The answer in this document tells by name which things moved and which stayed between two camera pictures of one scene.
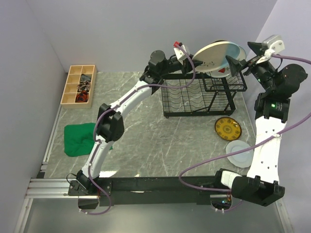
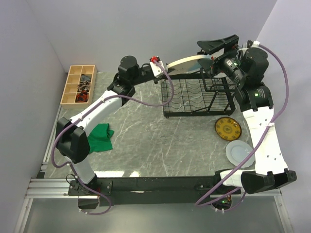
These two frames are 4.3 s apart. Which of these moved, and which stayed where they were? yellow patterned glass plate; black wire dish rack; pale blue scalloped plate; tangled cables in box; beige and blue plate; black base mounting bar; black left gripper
Moved: beige and blue plate; black left gripper
Stayed: black wire dish rack; black base mounting bar; pale blue scalloped plate; yellow patterned glass plate; tangled cables in box
